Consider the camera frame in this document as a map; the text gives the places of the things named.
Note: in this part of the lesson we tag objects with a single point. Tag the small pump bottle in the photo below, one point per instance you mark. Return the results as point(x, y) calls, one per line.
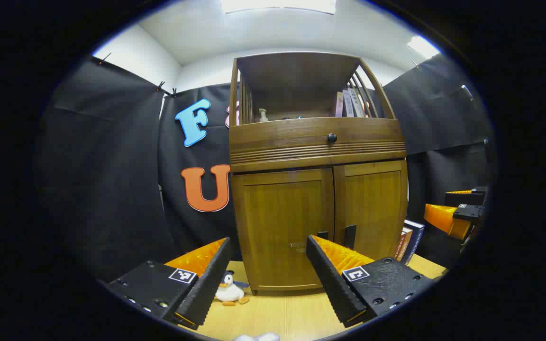
point(263, 116)

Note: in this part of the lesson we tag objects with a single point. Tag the ceiling light panel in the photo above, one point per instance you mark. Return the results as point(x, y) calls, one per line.
point(422, 46)

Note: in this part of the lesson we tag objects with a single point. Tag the wooden double-door shoe cabinet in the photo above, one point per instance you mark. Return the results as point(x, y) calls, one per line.
point(301, 157)

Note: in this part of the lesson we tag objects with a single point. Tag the penguin plush toy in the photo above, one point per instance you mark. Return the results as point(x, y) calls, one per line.
point(229, 291)

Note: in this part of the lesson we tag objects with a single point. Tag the wooden cabinet drawer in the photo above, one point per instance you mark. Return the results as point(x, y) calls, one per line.
point(277, 137)

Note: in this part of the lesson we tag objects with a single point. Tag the dark blue book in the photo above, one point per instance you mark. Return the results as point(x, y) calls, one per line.
point(414, 241)

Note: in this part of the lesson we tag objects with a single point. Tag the black backdrop cloth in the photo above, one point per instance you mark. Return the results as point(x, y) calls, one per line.
point(112, 166)

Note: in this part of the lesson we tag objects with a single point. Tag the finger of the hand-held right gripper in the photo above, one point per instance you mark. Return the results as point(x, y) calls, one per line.
point(462, 198)
point(441, 218)

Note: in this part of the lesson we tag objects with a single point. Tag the wooden shoe cabinet door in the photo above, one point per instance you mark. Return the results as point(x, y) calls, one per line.
point(372, 203)
point(273, 213)

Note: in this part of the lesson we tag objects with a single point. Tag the black round drawer knob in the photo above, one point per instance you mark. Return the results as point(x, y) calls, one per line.
point(332, 138)

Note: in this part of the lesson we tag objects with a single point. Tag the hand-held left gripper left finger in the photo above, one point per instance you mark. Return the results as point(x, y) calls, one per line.
point(206, 289)

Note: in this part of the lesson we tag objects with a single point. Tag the grey book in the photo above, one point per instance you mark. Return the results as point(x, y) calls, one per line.
point(348, 104)

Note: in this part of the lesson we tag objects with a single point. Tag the brown and white book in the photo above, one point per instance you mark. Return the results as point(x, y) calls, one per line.
point(403, 244)

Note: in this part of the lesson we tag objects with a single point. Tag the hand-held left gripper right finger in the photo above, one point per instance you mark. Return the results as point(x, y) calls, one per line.
point(334, 289)

